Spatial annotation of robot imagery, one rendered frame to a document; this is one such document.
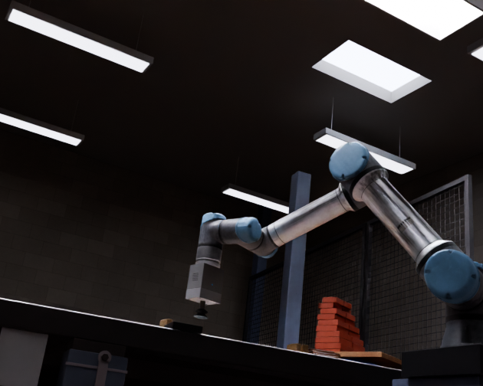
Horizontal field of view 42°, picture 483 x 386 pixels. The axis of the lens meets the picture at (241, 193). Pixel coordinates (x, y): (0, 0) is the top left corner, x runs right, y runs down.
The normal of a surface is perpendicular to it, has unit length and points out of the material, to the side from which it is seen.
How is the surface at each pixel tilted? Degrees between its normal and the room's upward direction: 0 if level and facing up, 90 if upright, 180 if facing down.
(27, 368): 90
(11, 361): 90
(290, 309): 90
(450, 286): 96
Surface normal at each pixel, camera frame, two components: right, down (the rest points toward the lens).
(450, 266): -0.44, -0.26
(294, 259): 0.39, -0.30
